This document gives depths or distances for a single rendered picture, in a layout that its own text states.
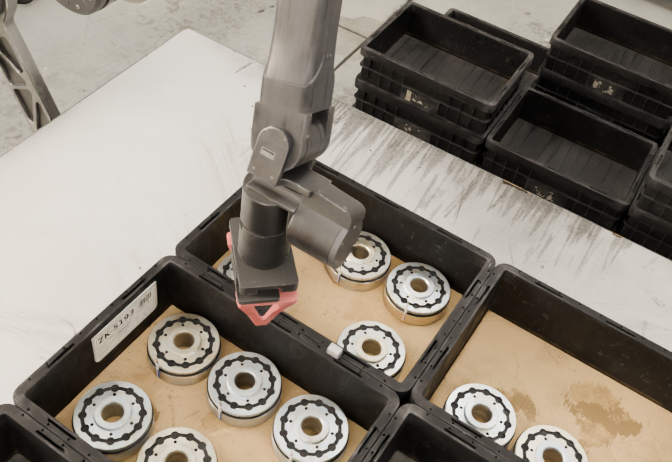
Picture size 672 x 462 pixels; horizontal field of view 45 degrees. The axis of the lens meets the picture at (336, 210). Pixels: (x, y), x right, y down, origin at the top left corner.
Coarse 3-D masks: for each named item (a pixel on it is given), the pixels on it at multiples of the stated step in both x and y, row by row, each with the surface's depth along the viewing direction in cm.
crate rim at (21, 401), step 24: (168, 264) 116; (216, 288) 114; (264, 312) 112; (288, 336) 110; (48, 360) 103; (336, 360) 108; (24, 384) 100; (24, 408) 98; (384, 408) 104; (72, 432) 97; (96, 456) 95; (360, 456) 99
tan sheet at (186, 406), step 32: (160, 320) 121; (128, 352) 117; (224, 352) 118; (96, 384) 112; (160, 384) 114; (192, 384) 114; (288, 384) 116; (64, 416) 109; (160, 416) 110; (192, 416) 111; (224, 448) 108; (256, 448) 109; (352, 448) 111
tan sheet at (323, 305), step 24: (216, 264) 129; (312, 264) 132; (312, 288) 129; (336, 288) 129; (288, 312) 125; (312, 312) 125; (336, 312) 126; (360, 312) 126; (384, 312) 127; (336, 336) 123; (408, 336) 124; (432, 336) 125; (408, 360) 121
